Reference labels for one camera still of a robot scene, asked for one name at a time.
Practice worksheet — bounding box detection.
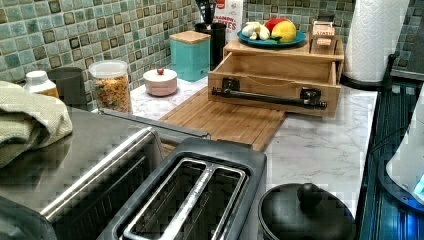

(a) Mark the wooden drawer with black handle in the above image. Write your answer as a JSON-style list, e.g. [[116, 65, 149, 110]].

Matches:
[[208, 52, 341, 117]]

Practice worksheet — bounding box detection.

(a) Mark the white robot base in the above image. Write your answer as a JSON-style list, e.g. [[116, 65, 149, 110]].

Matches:
[[378, 84, 423, 214]]

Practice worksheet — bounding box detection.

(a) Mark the wooden drawer cabinet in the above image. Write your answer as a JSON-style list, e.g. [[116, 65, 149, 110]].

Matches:
[[224, 31, 344, 80]]

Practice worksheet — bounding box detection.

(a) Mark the bamboo cutting board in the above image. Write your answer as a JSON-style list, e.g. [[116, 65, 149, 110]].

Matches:
[[160, 87, 285, 151]]

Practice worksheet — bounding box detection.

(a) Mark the pink ceramic lidded bowl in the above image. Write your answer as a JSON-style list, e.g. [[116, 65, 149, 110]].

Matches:
[[143, 68, 177, 97]]

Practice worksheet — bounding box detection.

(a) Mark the black slot toaster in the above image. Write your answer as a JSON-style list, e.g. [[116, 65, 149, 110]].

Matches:
[[96, 138, 267, 240]]

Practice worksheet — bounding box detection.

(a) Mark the teal canister with wooden lid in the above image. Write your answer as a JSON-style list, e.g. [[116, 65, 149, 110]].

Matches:
[[170, 30, 211, 82]]

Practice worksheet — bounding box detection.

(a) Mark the black utensil holder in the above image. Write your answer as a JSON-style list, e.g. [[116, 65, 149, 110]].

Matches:
[[195, 23, 226, 70]]

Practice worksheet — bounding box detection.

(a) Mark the teal plate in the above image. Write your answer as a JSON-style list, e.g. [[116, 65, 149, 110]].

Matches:
[[237, 31, 306, 48]]

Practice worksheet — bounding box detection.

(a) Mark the white red cereal box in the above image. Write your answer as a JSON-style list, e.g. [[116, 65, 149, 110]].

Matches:
[[214, 0, 243, 42]]

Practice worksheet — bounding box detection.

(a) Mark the clear jar of cereal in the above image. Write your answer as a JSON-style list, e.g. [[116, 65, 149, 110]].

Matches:
[[88, 60, 132, 113]]

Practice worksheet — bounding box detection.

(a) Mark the yellow red mango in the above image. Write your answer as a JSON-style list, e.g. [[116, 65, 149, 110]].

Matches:
[[265, 18, 297, 42]]

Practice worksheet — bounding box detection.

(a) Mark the black pot lid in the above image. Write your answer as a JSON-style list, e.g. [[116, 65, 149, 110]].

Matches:
[[258, 183, 356, 240]]

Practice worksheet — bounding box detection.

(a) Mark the small brown packet box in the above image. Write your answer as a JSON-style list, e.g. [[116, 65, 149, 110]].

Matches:
[[312, 21, 335, 46]]

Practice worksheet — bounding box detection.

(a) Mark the dark grey cup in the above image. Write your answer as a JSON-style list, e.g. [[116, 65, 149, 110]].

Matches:
[[47, 67, 87, 110]]

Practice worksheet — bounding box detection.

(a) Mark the black paper towel holder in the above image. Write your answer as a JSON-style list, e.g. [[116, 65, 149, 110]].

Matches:
[[340, 54, 396, 91]]

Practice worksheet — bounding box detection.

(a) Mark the white capped bottle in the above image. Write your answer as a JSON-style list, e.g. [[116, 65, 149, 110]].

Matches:
[[24, 70, 59, 98]]

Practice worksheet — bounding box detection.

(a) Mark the beige folded towel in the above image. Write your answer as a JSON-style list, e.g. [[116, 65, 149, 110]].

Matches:
[[0, 81, 73, 167]]

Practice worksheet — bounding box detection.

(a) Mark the paper towel roll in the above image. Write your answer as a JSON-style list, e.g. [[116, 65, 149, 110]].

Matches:
[[344, 0, 410, 83]]

